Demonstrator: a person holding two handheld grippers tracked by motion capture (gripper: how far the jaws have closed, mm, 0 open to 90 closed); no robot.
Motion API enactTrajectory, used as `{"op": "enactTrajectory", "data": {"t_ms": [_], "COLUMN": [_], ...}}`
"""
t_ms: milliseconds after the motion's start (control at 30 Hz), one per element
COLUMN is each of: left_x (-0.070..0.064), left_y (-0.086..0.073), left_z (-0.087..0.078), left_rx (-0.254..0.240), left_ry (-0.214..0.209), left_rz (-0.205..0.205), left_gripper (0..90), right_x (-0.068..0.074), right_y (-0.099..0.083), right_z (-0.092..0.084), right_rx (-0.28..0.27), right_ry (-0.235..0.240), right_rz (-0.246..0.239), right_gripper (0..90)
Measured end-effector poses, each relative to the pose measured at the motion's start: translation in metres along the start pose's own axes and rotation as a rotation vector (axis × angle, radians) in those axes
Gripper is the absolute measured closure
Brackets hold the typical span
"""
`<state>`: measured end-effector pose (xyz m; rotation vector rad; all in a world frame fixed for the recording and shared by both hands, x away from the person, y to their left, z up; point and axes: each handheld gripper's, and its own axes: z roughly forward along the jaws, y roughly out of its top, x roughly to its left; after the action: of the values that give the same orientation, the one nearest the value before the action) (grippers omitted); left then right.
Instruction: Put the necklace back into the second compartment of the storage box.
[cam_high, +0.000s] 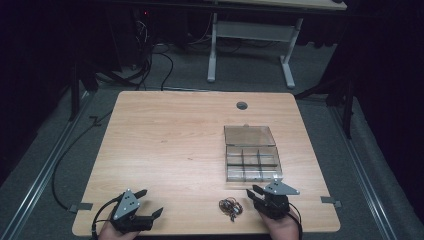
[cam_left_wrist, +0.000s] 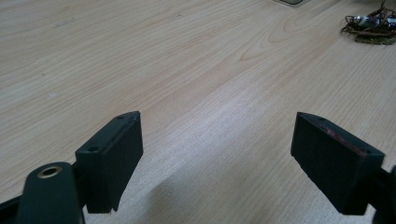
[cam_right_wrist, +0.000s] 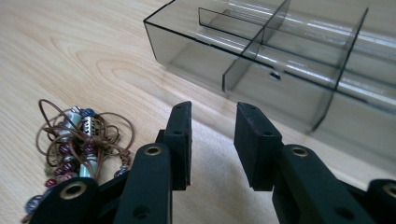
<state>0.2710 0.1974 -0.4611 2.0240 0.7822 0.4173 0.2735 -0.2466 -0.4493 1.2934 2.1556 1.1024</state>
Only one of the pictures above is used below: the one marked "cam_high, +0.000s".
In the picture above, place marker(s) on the person's left hand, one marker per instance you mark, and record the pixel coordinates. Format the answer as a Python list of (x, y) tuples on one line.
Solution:
[(113, 232)]

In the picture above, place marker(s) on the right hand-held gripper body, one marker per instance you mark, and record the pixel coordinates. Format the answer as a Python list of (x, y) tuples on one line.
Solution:
[(276, 200)]

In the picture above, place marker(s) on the person's right hand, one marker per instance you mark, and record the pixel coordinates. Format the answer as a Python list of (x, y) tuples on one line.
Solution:
[(279, 228)]

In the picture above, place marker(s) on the bundle of small bands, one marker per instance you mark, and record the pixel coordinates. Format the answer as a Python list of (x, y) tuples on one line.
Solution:
[(230, 206)]

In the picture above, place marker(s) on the clear plastic compartment box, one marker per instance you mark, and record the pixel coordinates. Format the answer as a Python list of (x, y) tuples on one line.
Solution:
[(252, 155)]

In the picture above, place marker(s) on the metal floor rail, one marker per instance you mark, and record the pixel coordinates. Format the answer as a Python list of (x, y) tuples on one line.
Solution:
[(365, 186), (40, 180)]

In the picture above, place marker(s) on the white-framed desk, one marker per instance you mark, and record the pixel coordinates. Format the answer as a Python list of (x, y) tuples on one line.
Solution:
[(253, 30)]

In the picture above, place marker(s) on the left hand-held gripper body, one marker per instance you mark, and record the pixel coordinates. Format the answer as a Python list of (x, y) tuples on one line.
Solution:
[(126, 206)]

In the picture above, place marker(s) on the black metal stand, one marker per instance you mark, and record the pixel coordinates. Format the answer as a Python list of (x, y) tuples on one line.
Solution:
[(347, 110), (74, 95)]

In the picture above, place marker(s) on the grey tape strip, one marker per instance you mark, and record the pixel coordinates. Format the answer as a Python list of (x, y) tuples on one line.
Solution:
[(80, 207), (331, 201)]

